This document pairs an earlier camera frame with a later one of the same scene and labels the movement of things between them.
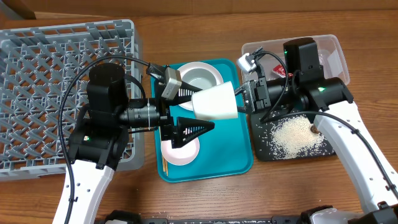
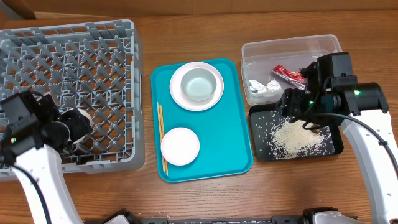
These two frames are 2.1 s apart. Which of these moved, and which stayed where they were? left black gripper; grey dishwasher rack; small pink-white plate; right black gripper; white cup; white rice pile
Moved: right black gripper; white cup; left black gripper
Stayed: white rice pile; small pink-white plate; grey dishwasher rack
